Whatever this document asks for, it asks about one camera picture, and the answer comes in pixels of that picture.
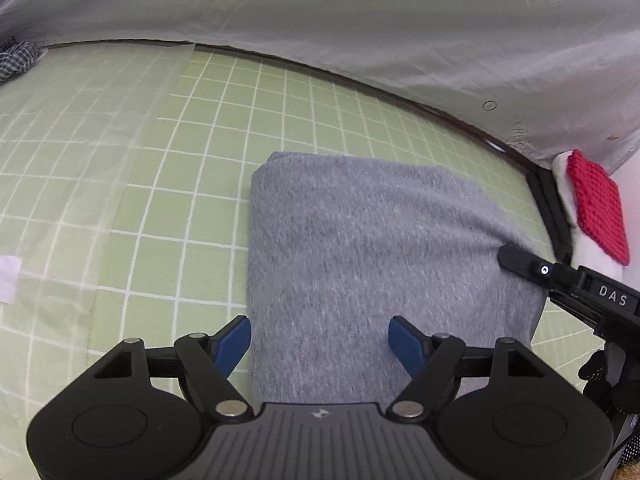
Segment blue plaid shirt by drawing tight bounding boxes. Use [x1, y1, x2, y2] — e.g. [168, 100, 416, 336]
[0, 39, 49, 84]

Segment person's right hand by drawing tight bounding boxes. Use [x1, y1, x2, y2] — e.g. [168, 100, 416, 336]
[578, 349, 640, 415]

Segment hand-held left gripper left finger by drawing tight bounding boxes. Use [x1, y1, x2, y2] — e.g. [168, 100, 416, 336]
[74, 315, 252, 420]

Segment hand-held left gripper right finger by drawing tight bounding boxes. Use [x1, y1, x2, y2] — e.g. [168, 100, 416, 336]
[387, 315, 567, 420]

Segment red checked folded cloth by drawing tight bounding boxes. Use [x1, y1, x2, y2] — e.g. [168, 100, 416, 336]
[567, 149, 630, 266]

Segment grey sweatshirt garment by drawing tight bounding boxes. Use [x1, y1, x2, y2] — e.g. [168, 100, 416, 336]
[247, 151, 548, 406]

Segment green grid mat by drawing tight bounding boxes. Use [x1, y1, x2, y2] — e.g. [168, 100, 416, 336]
[0, 42, 640, 480]

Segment large white paper piece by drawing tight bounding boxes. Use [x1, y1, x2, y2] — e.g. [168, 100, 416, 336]
[0, 256, 22, 305]

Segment carrot printed grey sheet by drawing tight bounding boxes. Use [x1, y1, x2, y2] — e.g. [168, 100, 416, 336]
[0, 0, 640, 171]

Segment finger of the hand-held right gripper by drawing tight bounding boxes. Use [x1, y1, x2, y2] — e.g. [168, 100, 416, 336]
[497, 243, 584, 289]

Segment black folded garment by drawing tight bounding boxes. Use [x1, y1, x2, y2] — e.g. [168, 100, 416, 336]
[524, 167, 574, 264]

